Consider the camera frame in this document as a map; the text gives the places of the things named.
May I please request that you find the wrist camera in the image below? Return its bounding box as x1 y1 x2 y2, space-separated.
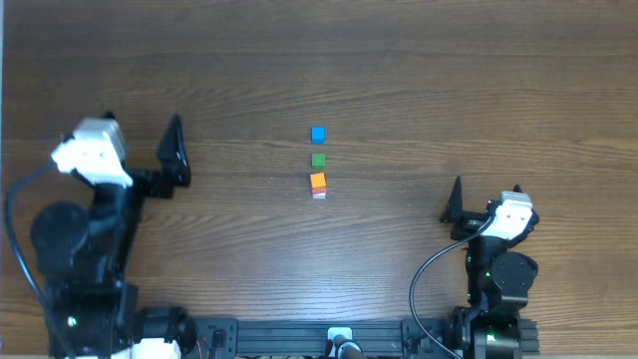
481 190 534 241
50 117 136 189

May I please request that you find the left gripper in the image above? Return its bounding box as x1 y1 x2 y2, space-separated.
101 110 192 200

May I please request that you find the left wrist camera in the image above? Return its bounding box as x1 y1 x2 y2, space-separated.
50 117 136 189

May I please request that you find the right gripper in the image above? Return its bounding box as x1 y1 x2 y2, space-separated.
439 175 524 242

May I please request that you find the mounting rail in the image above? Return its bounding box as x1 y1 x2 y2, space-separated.
191 317 542 359

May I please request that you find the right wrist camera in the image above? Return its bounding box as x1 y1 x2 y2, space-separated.
481 190 534 241

